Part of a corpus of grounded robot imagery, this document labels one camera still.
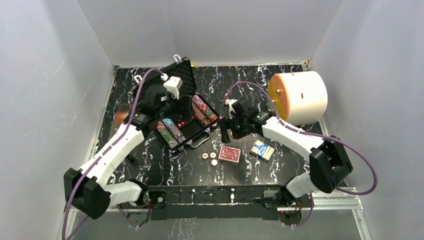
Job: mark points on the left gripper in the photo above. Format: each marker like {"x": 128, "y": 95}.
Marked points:
{"x": 175, "y": 106}

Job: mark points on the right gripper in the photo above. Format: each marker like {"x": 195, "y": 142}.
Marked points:
{"x": 225, "y": 124}

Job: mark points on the red playing card deck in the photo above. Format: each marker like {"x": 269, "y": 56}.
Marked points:
{"x": 229, "y": 154}

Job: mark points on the blue playing card deck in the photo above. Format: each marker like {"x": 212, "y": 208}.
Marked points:
{"x": 262, "y": 150}

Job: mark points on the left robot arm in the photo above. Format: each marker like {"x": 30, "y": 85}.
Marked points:
{"x": 87, "y": 188}

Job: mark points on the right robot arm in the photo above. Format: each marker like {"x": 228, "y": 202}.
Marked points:
{"x": 328, "y": 161}

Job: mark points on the black poker chip case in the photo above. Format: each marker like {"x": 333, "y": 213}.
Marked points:
{"x": 192, "y": 130}

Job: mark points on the brown chip row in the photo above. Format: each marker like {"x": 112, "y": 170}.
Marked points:
{"x": 200, "y": 116}

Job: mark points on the blue grey chip row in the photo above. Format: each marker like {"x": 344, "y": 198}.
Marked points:
{"x": 174, "y": 130}

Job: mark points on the red green chip row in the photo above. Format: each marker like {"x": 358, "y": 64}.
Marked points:
{"x": 166, "y": 135}

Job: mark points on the white poker chip upper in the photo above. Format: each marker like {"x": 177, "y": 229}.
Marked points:
{"x": 213, "y": 155}

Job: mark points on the white poker chip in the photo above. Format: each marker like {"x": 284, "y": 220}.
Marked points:
{"x": 213, "y": 155}
{"x": 214, "y": 163}

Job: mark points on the brown poker chip left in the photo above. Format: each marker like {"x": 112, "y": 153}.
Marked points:
{"x": 205, "y": 156}

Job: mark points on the white poker chip lower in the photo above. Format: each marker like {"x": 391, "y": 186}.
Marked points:
{"x": 214, "y": 163}

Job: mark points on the dark book with orange cover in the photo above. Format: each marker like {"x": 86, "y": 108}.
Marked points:
{"x": 121, "y": 114}

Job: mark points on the white orange cylindrical drum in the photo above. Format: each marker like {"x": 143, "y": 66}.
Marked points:
{"x": 301, "y": 98}

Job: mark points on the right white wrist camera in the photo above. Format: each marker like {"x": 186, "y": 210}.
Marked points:
{"x": 230, "y": 104}

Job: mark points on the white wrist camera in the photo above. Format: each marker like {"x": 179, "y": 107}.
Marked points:
{"x": 230, "y": 104}
{"x": 172, "y": 84}

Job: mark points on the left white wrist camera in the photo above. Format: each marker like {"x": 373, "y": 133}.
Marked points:
{"x": 172, "y": 84}

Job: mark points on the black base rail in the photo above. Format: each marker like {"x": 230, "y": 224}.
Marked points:
{"x": 215, "y": 202}

